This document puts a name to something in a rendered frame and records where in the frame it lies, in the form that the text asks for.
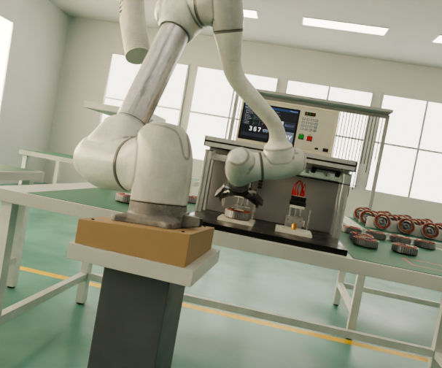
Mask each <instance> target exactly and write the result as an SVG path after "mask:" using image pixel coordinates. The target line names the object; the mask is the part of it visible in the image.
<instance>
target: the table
mask: <svg viewBox="0 0 442 368"><path fill-rule="evenodd" d="M358 212H359V213H358ZM357 214H358V215H357ZM365 215H366V216H365ZM368 216H371V217H375V218H374V219H373V224H374V226H375V227H376V228H377V229H374V228H370V227H366V226H365V225H366V221H367V218H366V217H368ZM353 217H354V218H352V217H348V216H344V223H345V224H347V225H349V226H355V227H358V228H361V229H362V233H365V230H367V229H371V230H374V231H381V232H384V233H386V234H387V237H386V238H387V239H389V235H390V234H398V235H401V236H404V237H410V238H411V243H414V239H423V240H427V241H431V242H435V243H436V248H439V249H442V241H438V240H434V239H435V238H436V237H437V236H438V235H439V229H441V230H442V223H434V222H433V221H432V220H430V219H427V218H424V219H420V218H412V217H411V216H410V215H396V214H391V212H388V211H375V210H371V209H370V208H368V207H357V208H356V209H355V210H354V212H353ZM363 217H364V218H365V220H364V218H363ZM380 218H383V219H381V220H379V219H380ZM356 220H357V221H356ZM359 220H360V222H358V221H359ZM384 220H385V221H386V223H385V221H384ZM378 221H379V222H378ZM381 221H383V223H382V222H381ZM391 221H398V224H397V229H398V231H399V232H400V233H397V232H392V231H385V230H387V229H388V228H389V227H390V226H391ZM403 223H405V224H403ZM415 224H416V225H418V226H422V227H421V229H420V231H421V233H422V236H423V235H424V236H423V237H424V238H423V237H416V236H412V235H409V234H412V233H413V232H414V230H415ZM381 225H384V226H381ZM402 226H403V227H402ZM405 226H407V228H406V227H405ZM409 227H410V228H409ZM427 227H430V229H427ZM405 229H408V230H405ZM426 230H427V232H426ZM429 230H431V232H429ZM433 231H434V233H433ZM430 234H432V235H430ZM345 274H346V272H342V271H338V278H337V282H336V289H335V293H334V297H333V305H335V306H339V304H340V300H341V296H342V298H343V300H344V302H345V304H346V307H347V309H348V311H349V317H348V321H347V325H346V329H350V330H353V331H355V328H356V324H357V317H358V313H359V309H360V303H361V298H362V293H363V292H365V293H369V294H375V295H379V296H385V297H389V298H393V299H399V300H403V301H407V302H413V303H417V304H423V305H427V306H431V307H437V308H439V307H440V304H441V303H440V302H435V301H431V300H427V299H420V298H417V297H413V296H406V295H403V294H397V293H393V292H389V291H383V290H379V289H375V288H369V287H365V286H364V283H365V276H363V275H357V276H356V280H355V284H351V283H344V278H345ZM346 288H347V289H351V290H354V291H353V295H352V299H351V297H350V296H349V294H348V292H347V290H346Z"/></svg>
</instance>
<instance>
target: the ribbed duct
mask: <svg viewBox="0 0 442 368"><path fill-rule="evenodd" d="M120 27H121V33H122V38H123V47H124V52H125V59H126V61H127V62H129V63H131V64H142V63H143V61H144V59H145V57H146V55H147V53H148V51H149V49H150V43H149V38H148V34H147V26H146V18H145V9H144V0H120Z"/></svg>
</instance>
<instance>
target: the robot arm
mask: <svg viewBox="0 0 442 368"><path fill-rule="evenodd" d="M155 19H156V21H157V23H158V26H159V31H158V33H157V35H156V37H155V39H154V41H153V43H152V45H151V47H150V49H149V51H148V53H147V55H146V57H145V59H144V61H143V63H142V65H141V67H140V69H139V71H138V73H137V74H136V76H135V78H134V80H133V82H132V84H131V86H130V88H129V90H128V92H127V94H126V96H125V98H124V100H123V103H122V104H121V106H120V108H119V110H118V112H117V114H116V115H112V116H109V117H107V118H105V119H104V120H103V121H102V123H101V124H100V125H99V126H98V127H97V128H96V129H95V130H94V131H93V132H92V133H91V134H90V135H89V136H87V137H85V138H84V139H83V140H82V141H81V142H80V143H79V144H78V146H77V147H76V149H75V151H74V155H73V163H74V168H75V169H76V171H77V173H78V174H79V175H80V176H81V177H83V178H84V179H85V180H87V181H88V182H89V183H91V184H92V185H94V186H96V187H99V188H103V189H107V190H111V191H129V192H131V200H130V204H129V208H128V211H127V212H124V213H119V214H114V215H112V219H111V220H112V221H121V222H126V223H135V224H140V225H145V226H154V227H159V228H163V229H182V228H190V227H201V226H202V225H203V220H202V219H203V218H199V217H195V216H193V215H190V213H188V212H187V200H188V196H189V193H190V185H191V179H192V171H193V152H192V146H191V143H190V138H189V136H188V134H187V133H186V131H185V129H184V128H183V127H181V126H178V125H174V124H171V123H165V122H160V121H152V122H150V121H151V119H152V116H153V114H154V112H155V110H156V108H157V106H158V103H159V101H160V99H161V97H162V95H163V92H164V91H165V89H166V86H167V85H168V82H169V80H170V78H171V76H172V74H173V72H174V69H175V67H176V65H177V63H178V61H179V58H180V56H181V54H182V52H183V50H184V48H185V45H186V44H188V43H190V42H192V40H193V39H194V38H195V37H196V36H197V35H198V34H199V33H200V32H201V31H203V28H206V27H212V28H213V33H214V38H215V42H216V44H217V49H218V53H219V56H220V62H221V65H222V70H223V72H224V74H225V77H226V79H227V81H228V82H229V84H230V86H231V87H232V89H233V90H234V91H235V92H236V93H237V94H238V95H239V96H240V97H241V99H242V100H243V101H244V102H245V103H246V104H247V105H248V106H249V107H250V108H251V109H252V111H253V112H254V113H255V114H256V115H257V116H258V117H259V118H260V119H261V120H262V122H264V124H265V125H266V126H267V128H268V132H269V140H268V143H267V144H266V145H265V146H264V150H263V152H259V153H255V152H250V151H249V150H247V149H246V148H244V147H235V148H234V149H232V150H231V151H230V152H229V154H228V156H227V158H226V161H225V174H226V177H227V179H228V186H226V184H224V183H223V186H222V187H221V188H219V189H218V190H217V191H216V193H215V196H214V197H219V199H220V201H221V202H222V207H224V204H225V197H228V196H241V197H243V198H245V199H248V200H249V201H251V203H253V204H254V208H253V213H255V209H256V208H258V206H259V205H260V206H263V201H264V200H263V199H262V198H261V196H260V195H259V194H258V193H257V190H256V189H254V190H253V191H250V190H249V185H250V183H251V182H254V181H258V180H279V179H284V178H288V177H294V176H296V175H299V174H300V173H301V172H302V171H303V170H304V169H305V168H306V154H305V153H304V152H303V151H302V150H300V149H299V148H293V146H292V144H291V143H290V142H289V141H288V140H287V136H286V133H285V130H284V126H283V124H282V122H281V120H280V118H279V116H278V115H277V114H276V113H275V111H274V110H273V109H272V108H271V106H270V105H269V104H268V102H267V101H266V100H265V99H264V98H263V97H262V96H261V95H260V93H259V92H258V91H257V90H256V88H255V87H254V86H253V85H252V84H251V82H250V81H249V80H248V79H247V77H246V75H245V73H244V71H243V69H242V66H241V47H242V40H243V33H244V9H243V2H242V0H158V1H157V3H156V5H155Z"/></svg>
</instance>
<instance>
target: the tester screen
mask: <svg viewBox="0 0 442 368"><path fill-rule="evenodd" d="M272 109H273V110H274V111H275V113H276V114H277V115H278V116H279V118H280V120H281V121H282V122H287V123H295V126H296V123H297V118H298V111H292V110H284V109H279V108H274V107H272ZM249 126H257V127H262V131H261V133H260V132H255V131H248V128H249ZM284 130H285V131H286V132H291V133H294V134H295V131H294V130H289V129H284ZM241 131H245V132H250V133H255V134H263V135H267V139H264V138H259V137H251V136H247V135H242V134H241ZM239 136H240V137H246V138H251V139H259V140H264V141H268V140H269V132H268V128H267V126H266V125H265V124H264V122H262V120H261V119H260V118H259V117H258V116H257V115H256V114H255V113H254V112H253V111H252V109H251V108H250V107H249V106H248V105H247V104H246V103H245V105H244V113H243V118H242V122H241V129H240V134H239Z"/></svg>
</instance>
